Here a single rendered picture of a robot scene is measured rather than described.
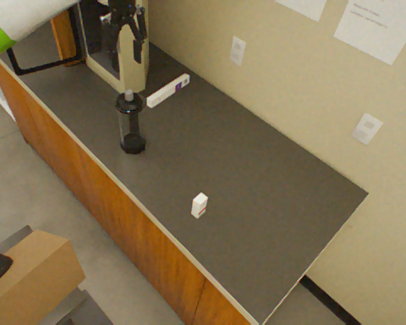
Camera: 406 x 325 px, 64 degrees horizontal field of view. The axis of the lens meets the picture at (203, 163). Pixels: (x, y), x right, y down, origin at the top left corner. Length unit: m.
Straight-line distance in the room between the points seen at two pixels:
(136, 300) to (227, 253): 1.01
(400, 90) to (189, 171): 0.76
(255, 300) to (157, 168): 0.58
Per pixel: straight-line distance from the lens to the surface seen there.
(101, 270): 2.09
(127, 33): 1.40
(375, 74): 1.24
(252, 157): 1.34
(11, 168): 2.67
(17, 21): 0.78
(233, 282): 1.05
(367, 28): 1.21
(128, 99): 1.15
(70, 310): 1.04
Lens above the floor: 1.91
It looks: 49 degrees down
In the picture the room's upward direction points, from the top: 9 degrees clockwise
